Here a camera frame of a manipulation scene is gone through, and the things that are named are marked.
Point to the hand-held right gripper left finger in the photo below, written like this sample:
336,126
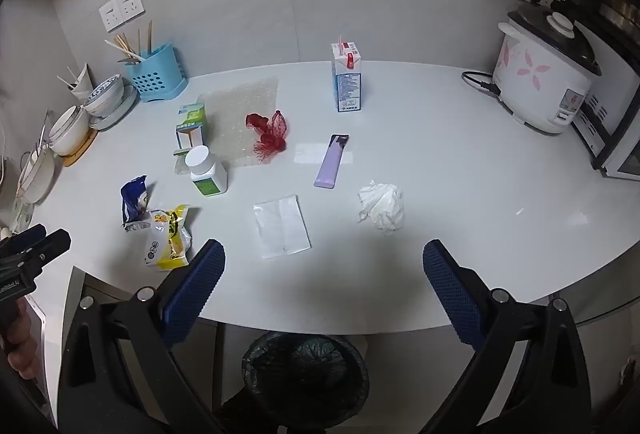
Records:
192,289

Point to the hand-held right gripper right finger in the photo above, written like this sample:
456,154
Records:
450,289

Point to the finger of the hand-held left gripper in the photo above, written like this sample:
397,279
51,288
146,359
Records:
50,246
27,236

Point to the yellow snack packet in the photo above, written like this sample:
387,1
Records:
167,239

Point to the blue snack wrapper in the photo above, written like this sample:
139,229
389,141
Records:
134,201

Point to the white tissue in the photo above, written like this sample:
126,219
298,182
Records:
382,206

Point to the white paper packet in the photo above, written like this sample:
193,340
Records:
280,226

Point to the white pill bottle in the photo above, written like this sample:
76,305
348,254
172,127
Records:
207,174

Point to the mesh bin with black liner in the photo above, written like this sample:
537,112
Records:
305,374

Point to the small green white box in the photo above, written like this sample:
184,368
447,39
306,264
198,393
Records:
192,117

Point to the red mesh net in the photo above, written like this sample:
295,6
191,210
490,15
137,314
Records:
270,134

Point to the purple wrapper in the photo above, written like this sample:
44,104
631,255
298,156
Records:
331,162

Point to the clear bubble wrap sheet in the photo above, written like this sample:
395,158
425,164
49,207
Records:
232,114

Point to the person's left hand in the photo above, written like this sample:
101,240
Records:
19,349

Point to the white bowl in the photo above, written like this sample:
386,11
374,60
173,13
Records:
36,174
69,132

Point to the wooden coaster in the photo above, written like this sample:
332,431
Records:
82,152

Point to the white cup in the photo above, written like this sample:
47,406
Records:
82,87

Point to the blue patterned bowl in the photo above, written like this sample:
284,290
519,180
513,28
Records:
104,94

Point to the blue perforated utensil holder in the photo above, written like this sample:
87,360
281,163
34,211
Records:
155,74

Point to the white blue milk carton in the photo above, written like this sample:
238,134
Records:
347,84

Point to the white floral rice cooker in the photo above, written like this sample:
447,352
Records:
535,64

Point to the white microwave oven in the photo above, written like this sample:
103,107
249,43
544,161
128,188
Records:
617,114

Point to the white drinking straw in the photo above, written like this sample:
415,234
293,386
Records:
341,45

